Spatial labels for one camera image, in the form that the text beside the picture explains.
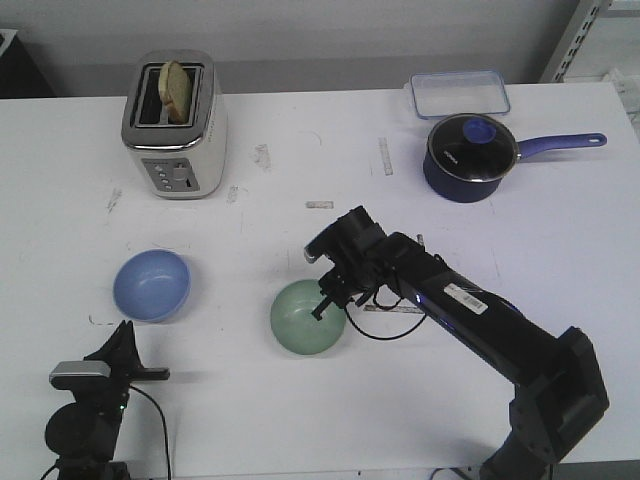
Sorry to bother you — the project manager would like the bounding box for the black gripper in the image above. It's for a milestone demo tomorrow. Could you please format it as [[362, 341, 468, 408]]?
[[83, 320, 170, 395], [311, 205, 387, 320]]

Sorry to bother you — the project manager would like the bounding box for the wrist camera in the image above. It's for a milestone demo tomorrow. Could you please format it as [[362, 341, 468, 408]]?
[[304, 219, 344, 264], [49, 360, 111, 391]]

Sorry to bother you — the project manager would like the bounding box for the right black cable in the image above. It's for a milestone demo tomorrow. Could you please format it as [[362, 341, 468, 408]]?
[[343, 289, 429, 342]]

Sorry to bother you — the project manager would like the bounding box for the blue saucepan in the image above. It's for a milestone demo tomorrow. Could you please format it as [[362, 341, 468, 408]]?
[[423, 113, 607, 203]]

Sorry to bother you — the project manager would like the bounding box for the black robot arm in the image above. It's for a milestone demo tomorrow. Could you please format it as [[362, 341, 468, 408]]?
[[44, 320, 172, 479], [304, 206, 609, 479]]

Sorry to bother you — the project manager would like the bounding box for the white metal shelf upright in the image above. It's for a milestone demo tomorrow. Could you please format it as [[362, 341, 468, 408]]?
[[539, 1, 639, 83]]

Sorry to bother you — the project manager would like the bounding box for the green bowl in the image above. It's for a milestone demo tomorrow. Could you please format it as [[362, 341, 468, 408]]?
[[270, 279, 346, 355]]

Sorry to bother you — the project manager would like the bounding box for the blue bowl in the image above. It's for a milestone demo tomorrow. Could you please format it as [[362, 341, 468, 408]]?
[[112, 249, 191, 323]]

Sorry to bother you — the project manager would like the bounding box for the white silver toaster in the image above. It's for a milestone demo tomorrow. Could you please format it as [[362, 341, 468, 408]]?
[[121, 49, 228, 199]]

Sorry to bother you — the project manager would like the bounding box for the left black cable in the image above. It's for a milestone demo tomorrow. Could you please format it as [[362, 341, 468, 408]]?
[[127, 384, 174, 479]]

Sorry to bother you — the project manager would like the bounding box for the glass pot lid blue knob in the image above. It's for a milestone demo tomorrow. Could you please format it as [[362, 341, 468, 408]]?
[[428, 113, 519, 183]]

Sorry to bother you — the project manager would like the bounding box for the toast slice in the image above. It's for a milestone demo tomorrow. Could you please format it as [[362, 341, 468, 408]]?
[[157, 61, 192, 124]]

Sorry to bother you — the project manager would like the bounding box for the clear plastic container blue rim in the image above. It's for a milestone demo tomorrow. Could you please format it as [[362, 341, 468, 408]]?
[[404, 70, 511, 120]]

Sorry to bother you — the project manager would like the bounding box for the black cable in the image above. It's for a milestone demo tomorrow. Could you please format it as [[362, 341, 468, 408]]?
[[343, 289, 429, 342], [127, 384, 174, 479]]

